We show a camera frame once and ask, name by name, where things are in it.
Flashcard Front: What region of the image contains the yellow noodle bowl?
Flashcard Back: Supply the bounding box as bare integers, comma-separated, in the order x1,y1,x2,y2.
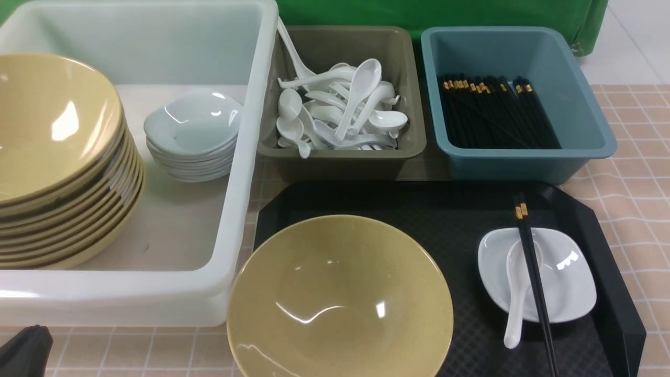
227,215,455,376

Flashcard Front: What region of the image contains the black chopstick gold band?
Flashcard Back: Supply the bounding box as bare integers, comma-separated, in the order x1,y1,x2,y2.
519,193,560,377
513,195,555,377

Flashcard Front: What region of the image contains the white ceramic soup spoon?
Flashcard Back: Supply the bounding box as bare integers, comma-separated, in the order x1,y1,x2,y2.
504,240,539,349

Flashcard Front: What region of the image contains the white square sauce dish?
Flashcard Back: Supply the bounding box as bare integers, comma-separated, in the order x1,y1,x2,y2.
477,227,597,324

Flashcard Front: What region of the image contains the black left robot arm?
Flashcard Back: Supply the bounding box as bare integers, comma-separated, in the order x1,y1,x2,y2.
1,325,53,376

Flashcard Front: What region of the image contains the pile of white spoons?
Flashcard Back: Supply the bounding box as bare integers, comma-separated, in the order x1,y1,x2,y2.
275,19,409,159

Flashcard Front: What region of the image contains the black serving tray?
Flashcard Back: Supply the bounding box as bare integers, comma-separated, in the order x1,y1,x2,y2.
254,181,647,376

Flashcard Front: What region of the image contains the olive plastic spoon bin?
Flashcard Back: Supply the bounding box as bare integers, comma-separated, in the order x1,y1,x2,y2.
258,25,427,183

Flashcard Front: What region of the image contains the stack of white dishes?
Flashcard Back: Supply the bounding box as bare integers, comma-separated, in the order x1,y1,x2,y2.
143,87,244,182

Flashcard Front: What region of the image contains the pile of black chopsticks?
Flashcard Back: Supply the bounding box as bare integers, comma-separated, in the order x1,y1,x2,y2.
437,74,562,150

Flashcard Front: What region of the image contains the white plastic tub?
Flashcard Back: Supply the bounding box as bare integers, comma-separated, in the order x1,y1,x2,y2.
2,1,278,327

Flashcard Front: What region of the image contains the blue plastic chopstick bin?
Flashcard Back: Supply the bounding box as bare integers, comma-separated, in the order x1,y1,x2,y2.
421,26,617,184

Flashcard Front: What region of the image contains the stack of yellow bowls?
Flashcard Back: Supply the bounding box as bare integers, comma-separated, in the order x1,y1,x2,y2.
1,53,146,270

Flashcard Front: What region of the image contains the checkered beige tablecloth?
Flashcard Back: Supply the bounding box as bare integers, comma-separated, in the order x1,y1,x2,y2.
44,84,669,376

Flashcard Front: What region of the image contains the green cloth backdrop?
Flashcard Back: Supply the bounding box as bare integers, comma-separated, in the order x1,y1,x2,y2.
277,1,608,56

